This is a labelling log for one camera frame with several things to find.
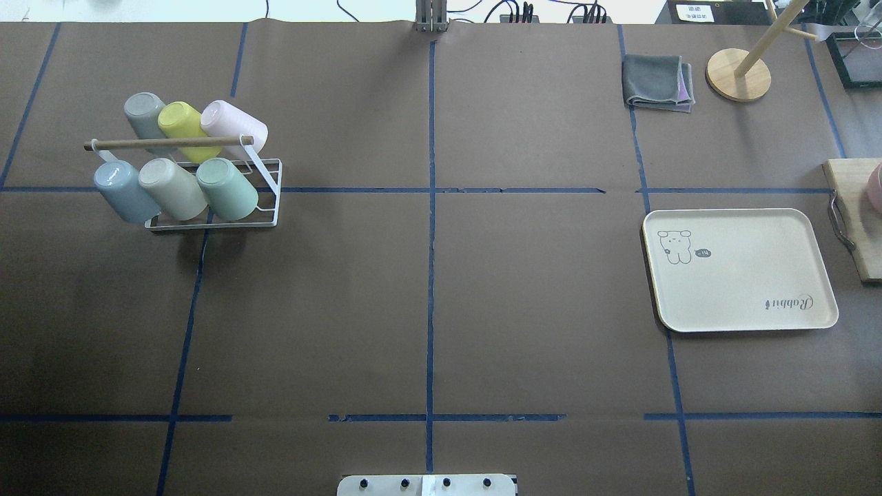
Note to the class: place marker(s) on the yellow cup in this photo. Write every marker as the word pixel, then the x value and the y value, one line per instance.
pixel 181 120

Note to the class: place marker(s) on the pink cup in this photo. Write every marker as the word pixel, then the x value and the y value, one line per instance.
pixel 222 119

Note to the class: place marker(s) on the grey folded cloth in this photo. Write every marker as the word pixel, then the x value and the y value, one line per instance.
pixel 655 81

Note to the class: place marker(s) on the green cup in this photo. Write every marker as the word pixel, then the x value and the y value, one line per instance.
pixel 229 194

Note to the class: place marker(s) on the wooden cutting board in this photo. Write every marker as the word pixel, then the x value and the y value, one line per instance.
pixel 855 185

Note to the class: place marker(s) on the beige cup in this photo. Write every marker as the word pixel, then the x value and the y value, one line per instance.
pixel 174 190

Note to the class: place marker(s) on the grey cup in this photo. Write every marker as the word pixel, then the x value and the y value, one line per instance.
pixel 142 111

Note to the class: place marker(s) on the black glass rack tray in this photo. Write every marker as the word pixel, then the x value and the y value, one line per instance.
pixel 857 63

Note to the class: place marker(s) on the blue cup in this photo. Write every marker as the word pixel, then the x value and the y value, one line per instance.
pixel 118 183

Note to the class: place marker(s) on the beige rabbit tray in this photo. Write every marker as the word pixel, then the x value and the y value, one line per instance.
pixel 720 270

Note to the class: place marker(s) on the white wire cup rack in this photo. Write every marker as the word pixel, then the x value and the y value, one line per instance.
pixel 271 172

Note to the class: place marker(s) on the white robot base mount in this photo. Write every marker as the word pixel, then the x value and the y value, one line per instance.
pixel 429 484

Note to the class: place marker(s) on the black label box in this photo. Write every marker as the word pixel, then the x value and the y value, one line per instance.
pixel 714 12

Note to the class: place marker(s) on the wooden mug tree stand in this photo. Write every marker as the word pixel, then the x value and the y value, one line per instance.
pixel 740 75

